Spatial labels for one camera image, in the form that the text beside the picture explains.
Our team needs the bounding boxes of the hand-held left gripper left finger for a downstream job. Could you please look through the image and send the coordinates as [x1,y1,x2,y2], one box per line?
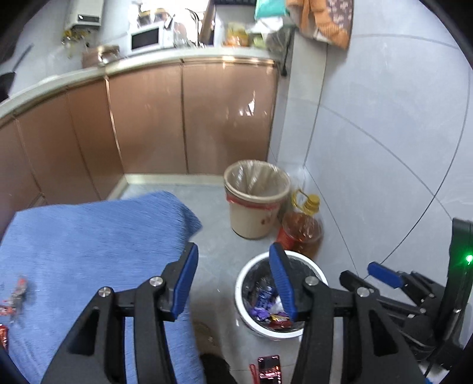
[39,242,200,384]

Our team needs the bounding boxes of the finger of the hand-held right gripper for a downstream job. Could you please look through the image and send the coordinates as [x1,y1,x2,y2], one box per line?
[367,261,437,300]
[340,271,422,320]

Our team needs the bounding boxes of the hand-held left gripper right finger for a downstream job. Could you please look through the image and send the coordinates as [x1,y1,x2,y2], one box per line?
[269,242,427,384]

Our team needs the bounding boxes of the white trash bin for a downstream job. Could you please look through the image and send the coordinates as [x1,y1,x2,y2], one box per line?
[234,251,330,339]

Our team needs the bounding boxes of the beige trash bin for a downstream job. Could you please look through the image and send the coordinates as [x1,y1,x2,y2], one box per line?
[223,160,292,240]

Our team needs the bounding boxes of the cooking oil bottle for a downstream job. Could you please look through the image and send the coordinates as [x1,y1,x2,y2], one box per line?
[276,189,325,260]

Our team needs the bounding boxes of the red shiny packet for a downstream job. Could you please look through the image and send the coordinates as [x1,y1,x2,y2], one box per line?
[256,354,282,384]

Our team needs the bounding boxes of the dark shoe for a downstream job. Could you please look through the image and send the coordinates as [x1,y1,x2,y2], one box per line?
[200,353,239,384]

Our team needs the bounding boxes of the blue towel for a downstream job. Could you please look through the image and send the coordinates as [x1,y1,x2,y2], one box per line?
[0,191,205,384]

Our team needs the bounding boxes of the brown kitchen cabinets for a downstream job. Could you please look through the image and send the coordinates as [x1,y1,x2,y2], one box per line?
[0,57,280,207]

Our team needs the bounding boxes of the brown cooking pot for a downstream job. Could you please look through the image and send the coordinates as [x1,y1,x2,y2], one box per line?
[81,44,121,68]

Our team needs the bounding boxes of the clear plastic bag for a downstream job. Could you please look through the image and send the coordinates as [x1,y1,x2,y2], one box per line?
[265,25,297,57]

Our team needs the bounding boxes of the white microwave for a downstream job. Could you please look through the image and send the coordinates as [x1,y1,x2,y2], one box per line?
[129,22,166,53]

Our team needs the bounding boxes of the yellow snack bag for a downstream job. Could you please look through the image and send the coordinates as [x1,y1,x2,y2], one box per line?
[225,23,251,47]

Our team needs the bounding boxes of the orange patterned cloth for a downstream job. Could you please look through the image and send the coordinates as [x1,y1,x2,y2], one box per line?
[286,0,354,51]

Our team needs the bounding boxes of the metal faucet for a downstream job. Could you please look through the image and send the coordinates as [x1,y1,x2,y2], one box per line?
[188,7,208,47]

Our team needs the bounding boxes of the black pan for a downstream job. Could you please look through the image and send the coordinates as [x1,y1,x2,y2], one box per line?
[0,43,35,102]

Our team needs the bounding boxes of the green plastic pack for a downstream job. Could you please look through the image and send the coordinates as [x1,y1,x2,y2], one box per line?
[255,0,291,18]

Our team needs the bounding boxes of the white water heater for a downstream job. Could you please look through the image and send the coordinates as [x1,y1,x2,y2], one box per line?
[64,0,105,31]

